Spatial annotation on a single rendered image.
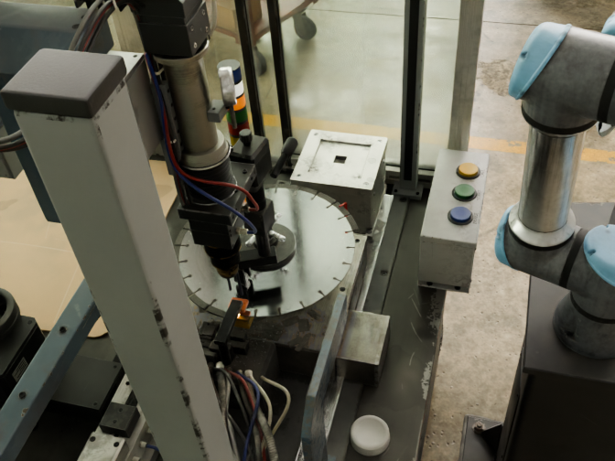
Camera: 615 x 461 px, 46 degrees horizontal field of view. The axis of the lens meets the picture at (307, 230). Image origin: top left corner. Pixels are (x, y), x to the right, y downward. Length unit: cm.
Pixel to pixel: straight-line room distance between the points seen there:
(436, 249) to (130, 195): 115
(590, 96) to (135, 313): 78
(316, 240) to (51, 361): 52
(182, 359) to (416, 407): 96
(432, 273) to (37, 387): 79
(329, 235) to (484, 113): 201
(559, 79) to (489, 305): 152
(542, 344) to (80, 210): 122
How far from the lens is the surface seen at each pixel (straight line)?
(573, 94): 107
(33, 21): 92
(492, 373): 234
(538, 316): 153
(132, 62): 90
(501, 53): 371
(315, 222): 139
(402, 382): 140
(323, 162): 161
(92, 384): 139
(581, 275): 137
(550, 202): 127
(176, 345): 44
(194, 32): 88
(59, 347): 118
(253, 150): 109
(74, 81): 33
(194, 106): 94
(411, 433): 135
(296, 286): 128
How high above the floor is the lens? 192
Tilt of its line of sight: 45 degrees down
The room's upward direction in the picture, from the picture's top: 5 degrees counter-clockwise
